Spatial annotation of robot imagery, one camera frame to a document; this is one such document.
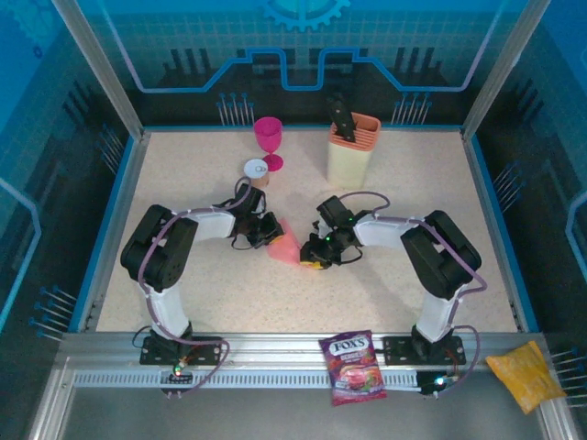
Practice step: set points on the pink cloth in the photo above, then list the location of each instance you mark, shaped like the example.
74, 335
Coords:
286, 249

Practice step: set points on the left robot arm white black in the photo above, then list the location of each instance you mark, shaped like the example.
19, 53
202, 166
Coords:
211, 224

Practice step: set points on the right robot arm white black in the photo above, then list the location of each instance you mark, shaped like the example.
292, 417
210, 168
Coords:
440, 256

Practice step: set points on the tin can with pull tab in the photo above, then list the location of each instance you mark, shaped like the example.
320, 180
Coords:
256, 168

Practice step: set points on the beige knife block orange top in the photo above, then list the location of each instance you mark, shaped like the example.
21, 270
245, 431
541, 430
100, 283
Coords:
346, 165

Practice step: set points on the magenta plastic goblet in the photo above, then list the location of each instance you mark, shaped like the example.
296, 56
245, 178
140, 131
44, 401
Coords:
268, 133

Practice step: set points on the purple Fox's candy bag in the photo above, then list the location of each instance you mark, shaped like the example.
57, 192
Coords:
353, 371

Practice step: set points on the small circuit board with LED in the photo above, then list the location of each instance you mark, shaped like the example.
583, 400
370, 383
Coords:
435, 382
181, 372

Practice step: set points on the yellow snack bag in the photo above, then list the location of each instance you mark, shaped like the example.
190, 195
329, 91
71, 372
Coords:
527, 376

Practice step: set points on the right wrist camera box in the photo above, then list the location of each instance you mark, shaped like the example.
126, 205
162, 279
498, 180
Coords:
321, 227

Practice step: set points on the aluminium frame rail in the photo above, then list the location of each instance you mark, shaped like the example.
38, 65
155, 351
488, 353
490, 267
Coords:
275, 348

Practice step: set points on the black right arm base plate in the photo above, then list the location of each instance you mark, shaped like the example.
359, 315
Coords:
396, 350

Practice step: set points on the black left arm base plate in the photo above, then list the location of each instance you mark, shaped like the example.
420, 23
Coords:
211, 355

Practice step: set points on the aluminium frame post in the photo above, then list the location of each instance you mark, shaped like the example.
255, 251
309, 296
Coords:
504, 64
98, 64

